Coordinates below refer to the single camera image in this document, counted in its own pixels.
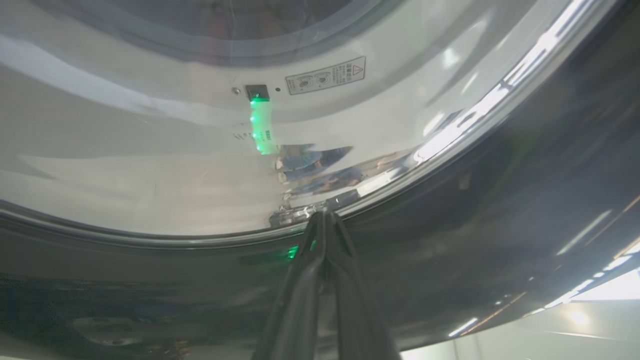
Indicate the white front-load washing machine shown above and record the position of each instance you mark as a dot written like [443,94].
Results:
[150,150]

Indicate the dark round washer door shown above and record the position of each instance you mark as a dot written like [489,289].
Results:
[500,225]

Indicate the warning label sticker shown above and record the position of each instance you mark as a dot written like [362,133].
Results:
[325,76]

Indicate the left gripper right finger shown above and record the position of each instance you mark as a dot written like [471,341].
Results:
[355,310]

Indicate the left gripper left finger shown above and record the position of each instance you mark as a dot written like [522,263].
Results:
[295,310]

